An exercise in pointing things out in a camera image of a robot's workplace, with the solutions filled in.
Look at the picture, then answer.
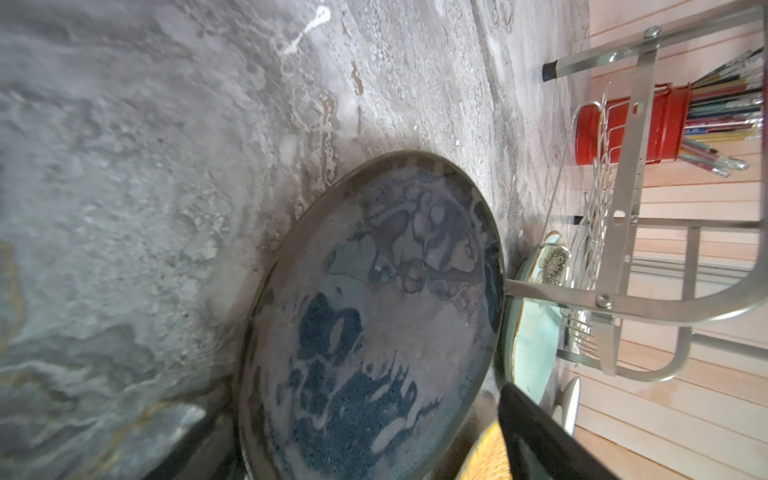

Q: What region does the dark blue glazed plate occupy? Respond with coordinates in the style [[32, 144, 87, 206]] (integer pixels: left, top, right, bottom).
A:
[[237, 151, 504, 479]]

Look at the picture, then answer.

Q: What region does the grey green large plate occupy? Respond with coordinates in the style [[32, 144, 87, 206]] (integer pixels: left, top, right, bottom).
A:
[[551, 377, 581, 436]]

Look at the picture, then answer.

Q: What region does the light green flower plate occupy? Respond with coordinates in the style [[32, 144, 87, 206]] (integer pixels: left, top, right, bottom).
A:
[[500, 231, 570, 404]]

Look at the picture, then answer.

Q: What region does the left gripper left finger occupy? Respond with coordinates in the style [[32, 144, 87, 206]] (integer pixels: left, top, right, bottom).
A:
[[145, 405, 240, 479]]

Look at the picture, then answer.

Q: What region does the colourful chopsticks bundle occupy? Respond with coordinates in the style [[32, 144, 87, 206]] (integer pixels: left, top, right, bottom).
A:
[[678, 47, 765, 178]]

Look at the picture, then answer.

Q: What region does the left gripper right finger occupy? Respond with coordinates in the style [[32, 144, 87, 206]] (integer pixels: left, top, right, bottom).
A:
[[498, 383, 616, 479]]

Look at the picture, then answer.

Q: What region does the yellow woven bamboo tray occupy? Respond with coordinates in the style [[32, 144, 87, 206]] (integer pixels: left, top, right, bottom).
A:
[[455, 421, 513, 480]]

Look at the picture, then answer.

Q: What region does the silver metal dish rack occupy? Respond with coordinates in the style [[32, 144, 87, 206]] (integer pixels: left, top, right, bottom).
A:
[[503, 0, 768, 385]]

